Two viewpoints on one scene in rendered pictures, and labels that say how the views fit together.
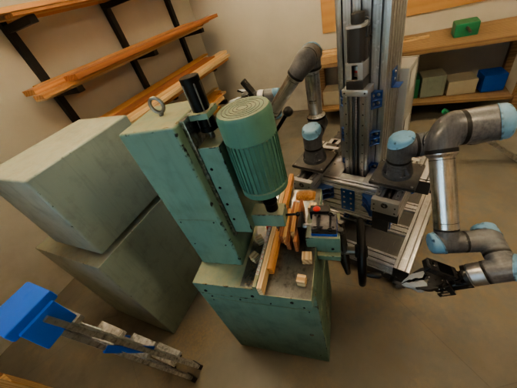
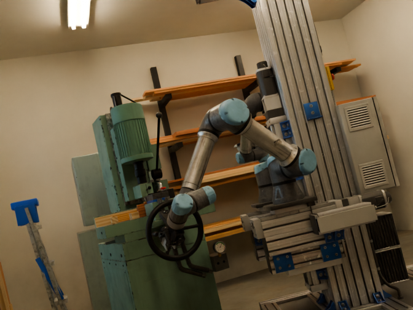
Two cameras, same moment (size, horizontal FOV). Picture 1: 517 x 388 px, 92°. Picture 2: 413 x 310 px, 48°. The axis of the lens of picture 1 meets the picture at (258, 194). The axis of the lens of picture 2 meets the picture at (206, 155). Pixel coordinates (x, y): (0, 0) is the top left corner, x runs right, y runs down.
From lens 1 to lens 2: 230 cm
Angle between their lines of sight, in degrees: 56
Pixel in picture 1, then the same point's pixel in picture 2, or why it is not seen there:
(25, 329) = (18, 206)
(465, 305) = not seen: outside the picture
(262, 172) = (121, 141)
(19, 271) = (75, 278)
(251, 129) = (115, 113)
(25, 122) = not seen: hidden behind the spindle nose
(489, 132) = (216, 116)
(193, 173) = (104, 144)
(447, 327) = not seen: outside the picture
